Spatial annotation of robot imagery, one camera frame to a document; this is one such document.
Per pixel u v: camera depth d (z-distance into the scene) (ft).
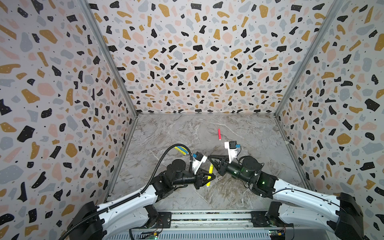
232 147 2.02
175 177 1.88
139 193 1.64
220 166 2.05
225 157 2.06
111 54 2.86
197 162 2.10
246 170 1.74
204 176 2.12
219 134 3.59
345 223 1.29
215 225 2.40
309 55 2.90
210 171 2.21
